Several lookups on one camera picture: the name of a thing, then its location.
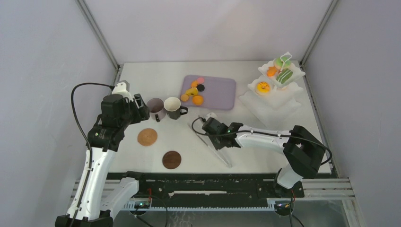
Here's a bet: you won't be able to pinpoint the steel white serving tongs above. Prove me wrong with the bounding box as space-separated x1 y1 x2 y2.
187 121 233 168

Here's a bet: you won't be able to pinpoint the green striped cake slice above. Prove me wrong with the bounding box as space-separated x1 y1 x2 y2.
276 69 293 84

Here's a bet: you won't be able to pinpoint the purple mug black handle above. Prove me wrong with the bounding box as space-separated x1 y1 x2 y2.
146 98 166 122

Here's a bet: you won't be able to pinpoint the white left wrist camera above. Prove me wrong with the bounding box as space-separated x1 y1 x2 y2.
111 80 133 101

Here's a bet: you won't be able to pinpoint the yellow cheese cake wedge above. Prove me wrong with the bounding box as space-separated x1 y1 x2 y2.
185 87 199 97

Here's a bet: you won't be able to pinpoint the yellow frosted donut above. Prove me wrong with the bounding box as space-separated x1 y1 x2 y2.
255 81 271 96

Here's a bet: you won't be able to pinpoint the pink macaron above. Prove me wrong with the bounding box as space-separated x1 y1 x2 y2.
196 77 205 84

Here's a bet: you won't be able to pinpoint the woven rattan coaster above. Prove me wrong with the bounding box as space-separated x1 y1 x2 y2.
137 128 158 147

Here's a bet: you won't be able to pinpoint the aluminium frame post left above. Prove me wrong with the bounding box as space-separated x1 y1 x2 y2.
75 0 120 72

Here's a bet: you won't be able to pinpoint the round waffle biscuit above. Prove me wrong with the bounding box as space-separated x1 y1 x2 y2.
180 94 190 102

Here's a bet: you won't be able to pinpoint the aluminium frame post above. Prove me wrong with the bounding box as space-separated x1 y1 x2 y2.
299 0 340 65
75 0 120 72

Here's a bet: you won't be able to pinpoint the black mug white inside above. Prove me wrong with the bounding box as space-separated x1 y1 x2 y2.
164 97 188 120

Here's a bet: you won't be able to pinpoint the dark wooden round coaster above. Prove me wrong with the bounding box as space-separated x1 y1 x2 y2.
162 151 182 169

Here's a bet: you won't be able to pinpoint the orange egg tart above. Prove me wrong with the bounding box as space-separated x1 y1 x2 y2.
192 95 204 105

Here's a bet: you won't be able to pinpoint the lavender serving tray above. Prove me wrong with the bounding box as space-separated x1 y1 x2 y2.
178 75 236 111

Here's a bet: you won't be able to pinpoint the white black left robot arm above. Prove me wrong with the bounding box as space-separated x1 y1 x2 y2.
55 94 149 227

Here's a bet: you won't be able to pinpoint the aluminium frame post right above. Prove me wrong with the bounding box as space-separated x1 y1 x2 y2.
299 0 340 65

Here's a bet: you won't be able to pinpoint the orange bear cookie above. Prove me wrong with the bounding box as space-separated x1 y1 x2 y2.
266 66 279 78

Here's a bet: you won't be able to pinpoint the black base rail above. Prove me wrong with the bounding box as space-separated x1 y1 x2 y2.
107 171 305 210

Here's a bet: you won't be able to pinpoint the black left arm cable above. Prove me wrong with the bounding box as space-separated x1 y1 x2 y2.
70 83 115 157

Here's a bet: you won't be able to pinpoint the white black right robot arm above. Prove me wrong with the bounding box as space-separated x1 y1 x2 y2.
195 117 332 197

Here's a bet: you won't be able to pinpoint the white three tier stand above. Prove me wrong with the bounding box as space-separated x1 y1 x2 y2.
239 52 305 124

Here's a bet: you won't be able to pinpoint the black sandwich cookie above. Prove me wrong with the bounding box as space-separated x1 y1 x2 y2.
196 84 205 92

